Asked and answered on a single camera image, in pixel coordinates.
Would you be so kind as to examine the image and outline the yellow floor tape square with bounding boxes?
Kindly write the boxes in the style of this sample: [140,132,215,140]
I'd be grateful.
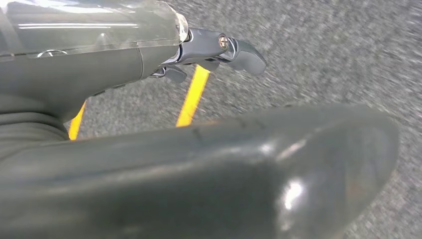
[67,64,211,141]

